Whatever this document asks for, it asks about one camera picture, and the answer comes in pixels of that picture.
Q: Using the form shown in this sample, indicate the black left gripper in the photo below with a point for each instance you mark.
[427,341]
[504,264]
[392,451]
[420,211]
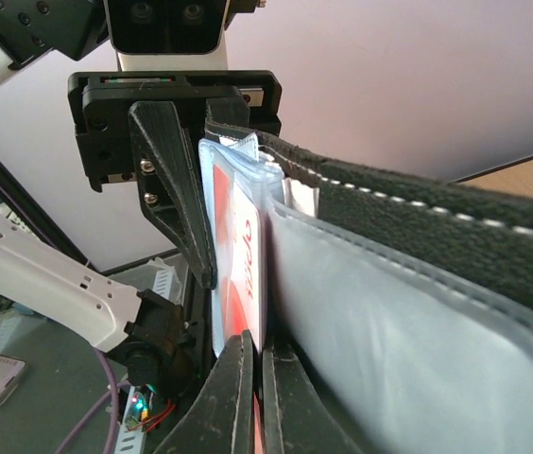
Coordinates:
[155,142]

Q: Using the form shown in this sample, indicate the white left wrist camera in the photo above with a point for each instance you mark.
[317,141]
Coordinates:
[168,35]

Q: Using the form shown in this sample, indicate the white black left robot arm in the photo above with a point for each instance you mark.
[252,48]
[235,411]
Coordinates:
[137,329]

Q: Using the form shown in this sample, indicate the black aluminium frame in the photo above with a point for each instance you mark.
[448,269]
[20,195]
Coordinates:
[34,217]

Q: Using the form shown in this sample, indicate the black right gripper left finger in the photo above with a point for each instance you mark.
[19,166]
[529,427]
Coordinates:
[221,418]

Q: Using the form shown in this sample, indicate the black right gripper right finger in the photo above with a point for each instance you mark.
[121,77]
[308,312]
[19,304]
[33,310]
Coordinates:
[294,417]

